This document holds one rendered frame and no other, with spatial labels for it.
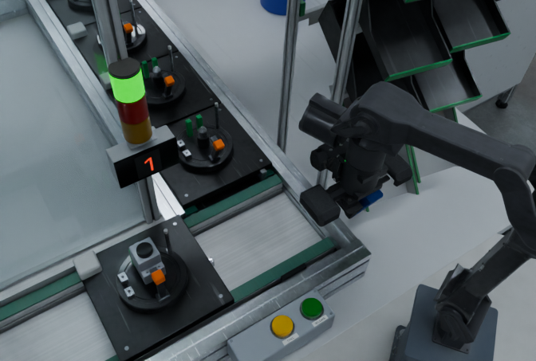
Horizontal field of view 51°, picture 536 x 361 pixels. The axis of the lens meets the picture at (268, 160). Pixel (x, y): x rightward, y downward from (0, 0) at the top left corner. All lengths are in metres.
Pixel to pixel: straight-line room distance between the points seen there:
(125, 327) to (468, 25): 0.86
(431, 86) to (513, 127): 1.86
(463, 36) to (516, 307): 0.62
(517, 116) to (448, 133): 2.40
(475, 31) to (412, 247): 0.53
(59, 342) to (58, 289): 0.10
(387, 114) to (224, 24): 1.25
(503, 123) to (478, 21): 1.93
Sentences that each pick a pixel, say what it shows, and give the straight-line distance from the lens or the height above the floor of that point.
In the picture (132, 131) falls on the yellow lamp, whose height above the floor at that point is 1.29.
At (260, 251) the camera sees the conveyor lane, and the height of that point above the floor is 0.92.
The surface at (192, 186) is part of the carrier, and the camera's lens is 1.30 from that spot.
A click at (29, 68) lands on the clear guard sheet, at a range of 0.90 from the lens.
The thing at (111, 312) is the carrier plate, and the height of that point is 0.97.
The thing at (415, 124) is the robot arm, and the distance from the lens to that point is 0.73.
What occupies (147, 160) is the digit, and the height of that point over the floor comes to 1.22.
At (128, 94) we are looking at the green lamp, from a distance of 0.92.
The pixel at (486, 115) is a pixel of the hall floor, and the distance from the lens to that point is 3.07.
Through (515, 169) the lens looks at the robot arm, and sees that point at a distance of 0.72.
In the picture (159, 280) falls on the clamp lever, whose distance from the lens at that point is 1.06.
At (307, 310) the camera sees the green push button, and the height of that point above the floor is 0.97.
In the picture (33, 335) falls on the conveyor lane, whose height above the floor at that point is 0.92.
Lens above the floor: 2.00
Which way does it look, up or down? 50 degrees down
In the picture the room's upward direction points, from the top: 3 degrees clockwise
